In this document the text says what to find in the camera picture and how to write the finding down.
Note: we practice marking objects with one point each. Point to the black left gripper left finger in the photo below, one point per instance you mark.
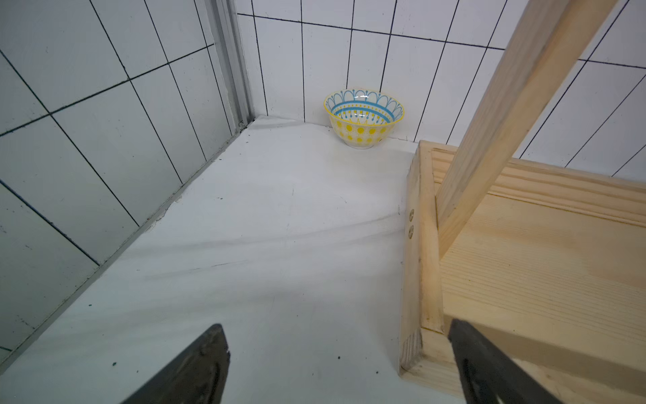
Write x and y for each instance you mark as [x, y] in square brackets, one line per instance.
[197, 375]

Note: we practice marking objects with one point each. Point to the wooden hanging rack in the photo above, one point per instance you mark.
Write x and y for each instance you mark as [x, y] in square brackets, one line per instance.
[548, 263]

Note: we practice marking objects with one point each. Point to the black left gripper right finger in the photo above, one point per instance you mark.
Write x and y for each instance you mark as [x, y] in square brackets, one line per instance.
[488, 375]

